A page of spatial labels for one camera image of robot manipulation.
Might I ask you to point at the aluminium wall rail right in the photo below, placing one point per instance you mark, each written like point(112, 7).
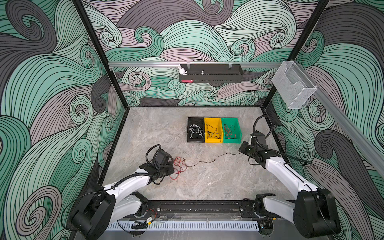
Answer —
point(355, 106)

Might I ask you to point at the white rabbit figurine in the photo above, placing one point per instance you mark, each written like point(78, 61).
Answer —
point(182, 71)

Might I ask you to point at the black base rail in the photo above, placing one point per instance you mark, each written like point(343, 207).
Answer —
point(243, 208)

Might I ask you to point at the clear acrylic wall holder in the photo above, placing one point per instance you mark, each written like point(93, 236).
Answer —
point(293, 84)

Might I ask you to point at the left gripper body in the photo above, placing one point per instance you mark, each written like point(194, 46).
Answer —
point(168, 169)

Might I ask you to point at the black wall shelf tray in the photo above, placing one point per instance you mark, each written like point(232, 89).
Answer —
point(212, 74)

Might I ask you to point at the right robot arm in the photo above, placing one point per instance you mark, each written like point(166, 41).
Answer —
point(313, 211)

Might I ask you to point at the white slotted cable duct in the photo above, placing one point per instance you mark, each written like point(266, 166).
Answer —
point(203, 226)

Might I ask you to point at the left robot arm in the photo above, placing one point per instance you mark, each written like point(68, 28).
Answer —
point(100, 206)

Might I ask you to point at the yellow plastic bin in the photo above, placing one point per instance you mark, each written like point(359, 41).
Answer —
point(214, 130)

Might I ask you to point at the aluminium wall rail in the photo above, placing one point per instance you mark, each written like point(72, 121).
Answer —
point(152, 64)
point(355, 106)

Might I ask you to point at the green plastic bin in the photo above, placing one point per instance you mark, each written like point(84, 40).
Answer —
point(231, 130)

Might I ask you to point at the aluminium wall rail back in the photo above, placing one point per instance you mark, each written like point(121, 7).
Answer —
point(152, 64)

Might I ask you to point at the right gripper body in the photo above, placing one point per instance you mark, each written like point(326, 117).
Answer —
point(248, 150)

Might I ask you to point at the black plastic bin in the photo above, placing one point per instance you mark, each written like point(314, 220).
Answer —
point(195, 130)

